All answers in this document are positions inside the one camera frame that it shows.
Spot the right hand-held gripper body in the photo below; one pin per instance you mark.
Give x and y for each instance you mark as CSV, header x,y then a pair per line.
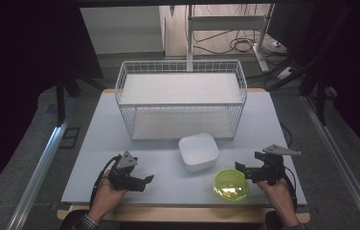
x,y
269,166

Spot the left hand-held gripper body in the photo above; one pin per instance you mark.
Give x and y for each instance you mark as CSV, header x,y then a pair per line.
x,y
124,174

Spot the green translucent bowl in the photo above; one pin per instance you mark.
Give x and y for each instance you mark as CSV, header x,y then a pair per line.
x,y
231,184

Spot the white square bowl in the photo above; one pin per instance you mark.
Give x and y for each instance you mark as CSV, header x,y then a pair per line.
x,y
198,152

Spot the person's left hand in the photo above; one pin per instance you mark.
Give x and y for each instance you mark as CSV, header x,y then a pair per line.
x,y
107,198

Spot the person's right hand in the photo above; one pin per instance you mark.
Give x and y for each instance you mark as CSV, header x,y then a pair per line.
x,y
278,195

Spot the black metal stand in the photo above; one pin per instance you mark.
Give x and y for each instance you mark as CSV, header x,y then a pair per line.
x,y
320,92
61,96

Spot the white power strip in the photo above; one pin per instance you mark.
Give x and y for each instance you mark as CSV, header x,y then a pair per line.
x,y
285,73

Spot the silver metal rail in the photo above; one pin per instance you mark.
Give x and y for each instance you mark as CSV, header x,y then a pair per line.
x,y
37,174
341,163

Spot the white metal desk frame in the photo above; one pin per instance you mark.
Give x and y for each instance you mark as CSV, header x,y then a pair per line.
x,y
226,24

